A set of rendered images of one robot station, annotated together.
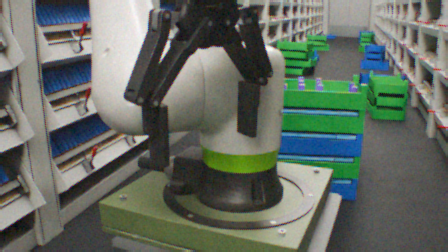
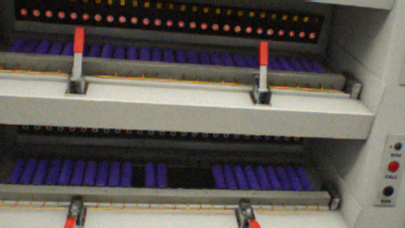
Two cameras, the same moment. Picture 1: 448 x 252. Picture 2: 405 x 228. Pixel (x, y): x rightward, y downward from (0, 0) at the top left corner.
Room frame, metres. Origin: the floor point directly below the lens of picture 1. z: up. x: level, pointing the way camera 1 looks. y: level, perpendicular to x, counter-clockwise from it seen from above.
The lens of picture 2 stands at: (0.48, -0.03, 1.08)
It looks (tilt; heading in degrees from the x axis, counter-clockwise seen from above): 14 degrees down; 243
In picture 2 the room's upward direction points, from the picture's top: 5 degrees clockwise
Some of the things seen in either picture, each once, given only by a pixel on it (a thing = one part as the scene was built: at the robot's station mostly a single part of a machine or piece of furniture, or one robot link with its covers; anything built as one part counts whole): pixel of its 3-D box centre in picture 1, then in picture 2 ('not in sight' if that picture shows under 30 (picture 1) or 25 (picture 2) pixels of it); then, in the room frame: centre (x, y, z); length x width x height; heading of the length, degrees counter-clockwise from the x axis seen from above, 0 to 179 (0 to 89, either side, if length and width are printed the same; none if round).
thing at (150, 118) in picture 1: (142, 114); not in sight; (0.40, 0.09, 0.52); 0.03 x 0.01 x 0.05; 133
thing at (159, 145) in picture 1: (158, 133); not in sight; (0.41, 0.07, 0.50); 0.03 x 0.01 x 0.07; 43
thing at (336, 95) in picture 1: (318, 89); not in sight; (1.33, -0.31, 0.36); 0.30 x 0.20 x 0.08; 80
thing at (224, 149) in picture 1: (234, 102); not in sight; (0.61, -0.01, 0.48); 0.16 x 0.13 x 0.19; 117
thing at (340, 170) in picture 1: (314, 155); not in sight; (1.33, -0.31, 0.12); 0.30 x 0.20 x 0.08; 80
